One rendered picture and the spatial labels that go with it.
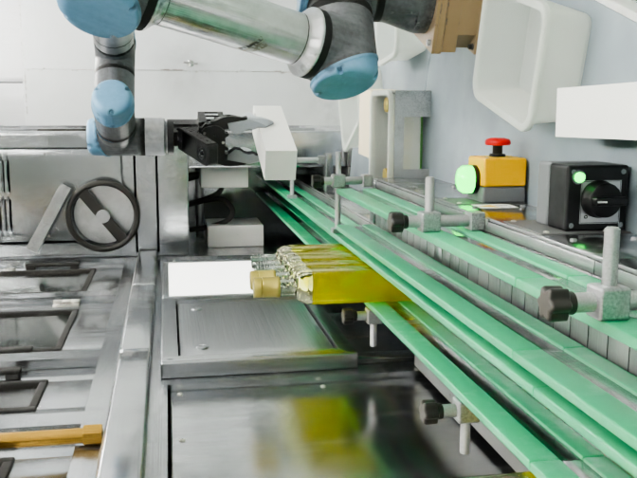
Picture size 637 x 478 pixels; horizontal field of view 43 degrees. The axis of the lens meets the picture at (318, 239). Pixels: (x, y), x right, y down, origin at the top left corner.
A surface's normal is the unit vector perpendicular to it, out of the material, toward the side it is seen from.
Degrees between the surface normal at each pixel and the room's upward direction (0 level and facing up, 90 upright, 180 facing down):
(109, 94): 90
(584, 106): 0
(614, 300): 90
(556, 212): 0
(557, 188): 0
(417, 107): 90
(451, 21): 90
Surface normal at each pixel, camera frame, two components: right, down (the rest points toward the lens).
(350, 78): 0.18, 0.94
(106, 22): -0.04, 0.91
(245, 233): 0.18, 0.16
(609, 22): -0.98, 0.03
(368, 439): 0.00, -0.99
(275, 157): 0.17, 0.49
